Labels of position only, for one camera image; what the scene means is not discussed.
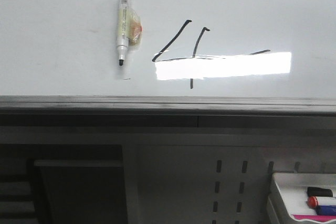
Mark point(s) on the white black-tipped whiteboard marker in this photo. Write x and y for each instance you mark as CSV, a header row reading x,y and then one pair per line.
x,y
129,29

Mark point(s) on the white whiteboard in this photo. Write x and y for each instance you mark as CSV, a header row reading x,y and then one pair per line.
x,y
216,48

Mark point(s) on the white perforated metal panel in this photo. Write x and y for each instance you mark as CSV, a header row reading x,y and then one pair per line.
x,y
217,184

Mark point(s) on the dark cabinet door panel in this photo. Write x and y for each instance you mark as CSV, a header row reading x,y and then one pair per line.
x,y
84,191

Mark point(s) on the white plastic storage tray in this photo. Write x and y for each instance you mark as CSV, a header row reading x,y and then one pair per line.
x,y
288,195

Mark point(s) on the red-capped white marker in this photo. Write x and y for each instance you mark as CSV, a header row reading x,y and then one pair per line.
x,y
315,201

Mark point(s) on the blue marker in tray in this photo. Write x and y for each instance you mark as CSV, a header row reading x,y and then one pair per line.
x,y
326,210

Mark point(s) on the pink item in tray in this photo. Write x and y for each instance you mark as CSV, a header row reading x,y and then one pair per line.
x,y
314,218

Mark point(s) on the grey aluminium whiteboard tray rail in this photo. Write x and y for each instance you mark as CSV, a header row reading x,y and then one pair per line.
x,y
166,104

